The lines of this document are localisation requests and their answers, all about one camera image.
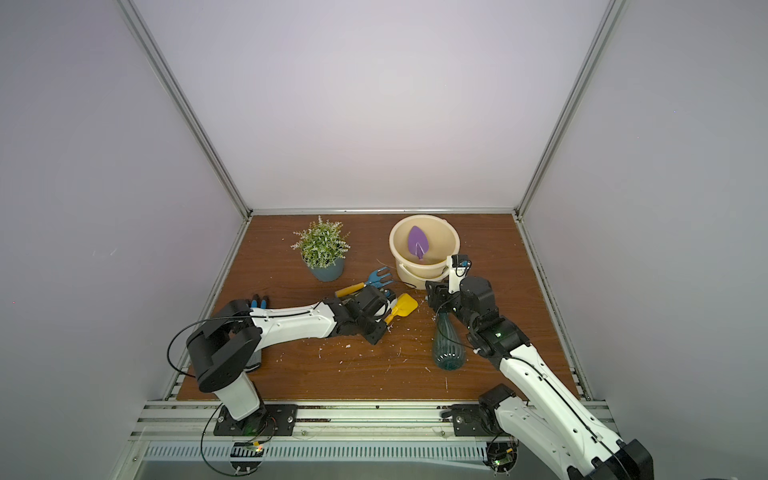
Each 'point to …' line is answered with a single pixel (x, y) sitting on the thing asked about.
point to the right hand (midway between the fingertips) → (438, 275)
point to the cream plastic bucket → (444, 240)
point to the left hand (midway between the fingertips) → (388, 328)
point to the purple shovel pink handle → (417, 241)
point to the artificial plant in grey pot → (323, 247)
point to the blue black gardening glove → (257, 302)
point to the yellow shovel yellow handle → (403, 305)
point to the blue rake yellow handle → (375, 281)
